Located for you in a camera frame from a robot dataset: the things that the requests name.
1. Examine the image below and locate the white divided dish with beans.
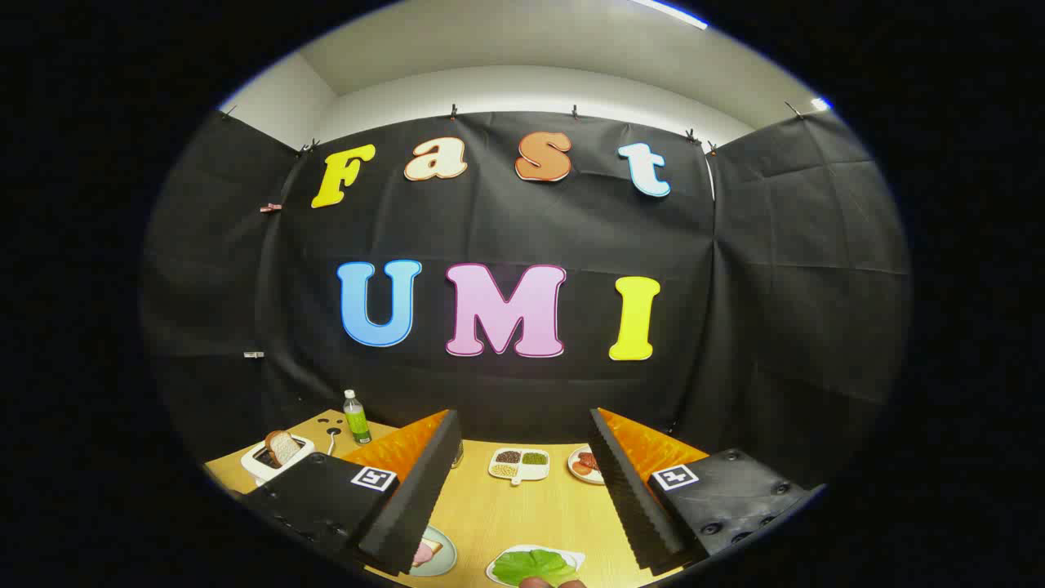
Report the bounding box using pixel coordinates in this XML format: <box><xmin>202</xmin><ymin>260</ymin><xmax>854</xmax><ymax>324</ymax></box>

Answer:
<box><xmin>488</xmin><ymin>448</ymin><xmax>551</xmax><ymax>487</ymax></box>

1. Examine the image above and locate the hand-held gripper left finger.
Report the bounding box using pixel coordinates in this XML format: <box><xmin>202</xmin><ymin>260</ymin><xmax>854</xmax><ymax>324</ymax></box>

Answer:
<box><xmin>243</xmin><ymin>410</ymin><xmax>463</xmax><ymax>577</ymax></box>

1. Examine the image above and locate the clear bottle with green label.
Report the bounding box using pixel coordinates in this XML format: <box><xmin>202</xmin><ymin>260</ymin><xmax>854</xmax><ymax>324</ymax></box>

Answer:
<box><xmin>343</xmin><ymin>390</ymin><xmax>372</xmax><ymax>446</ymax></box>

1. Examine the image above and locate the green lettuce leaf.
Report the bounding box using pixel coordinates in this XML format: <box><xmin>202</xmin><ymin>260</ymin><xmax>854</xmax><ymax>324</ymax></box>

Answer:
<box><xmin>492</xmin><ymin>549</ymin><xmax>580</xmax><ymax>587</ymax></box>

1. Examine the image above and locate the white square plate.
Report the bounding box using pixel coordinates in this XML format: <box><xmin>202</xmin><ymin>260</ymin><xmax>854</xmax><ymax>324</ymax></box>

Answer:
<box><xmin>486</xmin><ymin>545</ymin><xmax>586</xmax><ymax>588</ymax></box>

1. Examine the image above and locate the toast bread slice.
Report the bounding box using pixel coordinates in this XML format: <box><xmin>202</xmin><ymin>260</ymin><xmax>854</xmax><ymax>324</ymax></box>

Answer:
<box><xmin>265</xmin><ymin>430</ymin><xmax>303</xmax><ymax>468</ymax></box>

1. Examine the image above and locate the black backdrop cloth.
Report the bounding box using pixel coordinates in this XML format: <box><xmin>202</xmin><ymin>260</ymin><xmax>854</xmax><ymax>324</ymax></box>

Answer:
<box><xmin>139</xmin><ymin>106</ymin><xmax>911</xmax><ymax>491</ymax></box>

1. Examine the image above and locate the ceiling light strip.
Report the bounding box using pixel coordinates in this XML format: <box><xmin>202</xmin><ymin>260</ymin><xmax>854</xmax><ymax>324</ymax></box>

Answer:
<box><xmin>629</xmin><ymin>0</ymin><xmax>709</xmax><ymax>31</ymax></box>

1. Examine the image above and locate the pale teal round plate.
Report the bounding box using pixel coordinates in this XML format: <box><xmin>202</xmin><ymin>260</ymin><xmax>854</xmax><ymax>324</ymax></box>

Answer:
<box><xmin>408</xmin><ymin>525</ymin><xmax>458</xmax><ymax>578</ymax></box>

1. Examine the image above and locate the white toaster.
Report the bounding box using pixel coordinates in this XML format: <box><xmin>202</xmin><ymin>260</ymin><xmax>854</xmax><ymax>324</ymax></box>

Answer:
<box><xmin>241</xmin><ymin>434</ymin><xmax>317</xmax><ymax>484</ymax></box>

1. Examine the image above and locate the white round plate with meat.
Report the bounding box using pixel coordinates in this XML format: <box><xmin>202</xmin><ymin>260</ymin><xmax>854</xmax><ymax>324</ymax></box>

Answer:
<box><xmin>567</xmin><ymin>445</ymin><xmax>607</xmax><ymax>486</ymax></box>

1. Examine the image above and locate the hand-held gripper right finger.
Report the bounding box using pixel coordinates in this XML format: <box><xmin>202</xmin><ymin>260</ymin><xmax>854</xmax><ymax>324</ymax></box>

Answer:
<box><xmin>588</xmin><ymin>408</ymin><xmax>827</xmax><ymax>574</ymax></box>

